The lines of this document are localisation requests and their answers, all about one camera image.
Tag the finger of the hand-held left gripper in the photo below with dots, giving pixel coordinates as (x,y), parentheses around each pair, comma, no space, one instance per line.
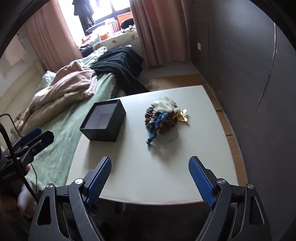
(31,135)
(42,140)

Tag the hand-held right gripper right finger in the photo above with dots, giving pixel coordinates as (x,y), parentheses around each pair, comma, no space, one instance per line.
(200,183)

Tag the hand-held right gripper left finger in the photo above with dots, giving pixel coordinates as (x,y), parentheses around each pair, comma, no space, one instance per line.
(99,183)

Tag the black square gift box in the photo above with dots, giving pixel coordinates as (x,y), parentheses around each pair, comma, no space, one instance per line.
(111,134)

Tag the gold flower ornament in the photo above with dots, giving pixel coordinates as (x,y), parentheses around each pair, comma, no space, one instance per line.
(181,115)

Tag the blue bead strand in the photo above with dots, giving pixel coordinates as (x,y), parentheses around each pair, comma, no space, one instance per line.
(159,120)

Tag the white feather flower ornament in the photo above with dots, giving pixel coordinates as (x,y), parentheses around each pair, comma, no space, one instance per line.
(164,104)

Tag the person's left hand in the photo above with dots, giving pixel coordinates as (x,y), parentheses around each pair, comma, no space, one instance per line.
(26,212)

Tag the bed with green sheet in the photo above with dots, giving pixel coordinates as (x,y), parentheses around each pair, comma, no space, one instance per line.
(69,129)

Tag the cream padded headboard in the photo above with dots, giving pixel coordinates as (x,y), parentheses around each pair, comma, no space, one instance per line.
(16,90)

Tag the pink fleece blanket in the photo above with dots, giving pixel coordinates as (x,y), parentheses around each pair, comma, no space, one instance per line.
(64,88)

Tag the pink curtain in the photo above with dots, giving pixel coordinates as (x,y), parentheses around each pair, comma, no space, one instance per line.
(161,30)
(48,34)

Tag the black knit blanket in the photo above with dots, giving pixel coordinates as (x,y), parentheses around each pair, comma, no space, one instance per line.
(122,62)

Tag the floral print quilt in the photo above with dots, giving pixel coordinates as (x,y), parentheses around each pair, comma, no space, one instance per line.
(120,38)

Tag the hanging dark garment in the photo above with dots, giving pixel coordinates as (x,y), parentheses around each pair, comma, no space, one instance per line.
(84,14)

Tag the window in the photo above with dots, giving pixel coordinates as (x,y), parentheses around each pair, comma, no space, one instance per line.
(104,11)

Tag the white cloth on wall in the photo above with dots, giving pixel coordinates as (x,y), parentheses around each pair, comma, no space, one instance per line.
(15,49)

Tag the white wall socket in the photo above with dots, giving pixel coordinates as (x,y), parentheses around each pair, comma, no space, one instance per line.
(199,46)

